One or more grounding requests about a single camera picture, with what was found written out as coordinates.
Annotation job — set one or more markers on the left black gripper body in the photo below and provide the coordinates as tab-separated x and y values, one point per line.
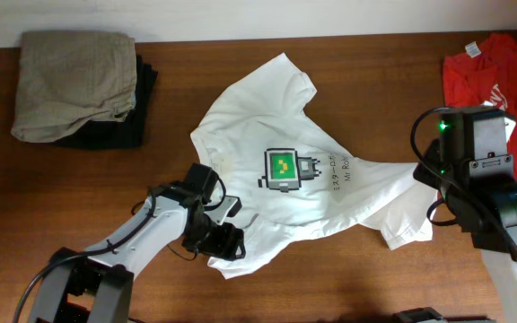
212	238

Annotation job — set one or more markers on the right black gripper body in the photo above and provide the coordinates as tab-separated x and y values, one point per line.
428	170

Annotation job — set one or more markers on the white printed t-shirt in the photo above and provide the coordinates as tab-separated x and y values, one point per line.
295	182

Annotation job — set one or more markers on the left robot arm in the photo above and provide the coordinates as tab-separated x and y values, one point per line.
96	285

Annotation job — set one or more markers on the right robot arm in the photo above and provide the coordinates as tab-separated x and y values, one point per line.
470	165

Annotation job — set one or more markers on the red printed t-shirt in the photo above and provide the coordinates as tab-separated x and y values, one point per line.
485	73

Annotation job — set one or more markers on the folded black garment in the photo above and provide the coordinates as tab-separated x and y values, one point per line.
128	134

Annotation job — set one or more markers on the folded khaki shorts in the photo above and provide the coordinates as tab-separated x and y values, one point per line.
68	78

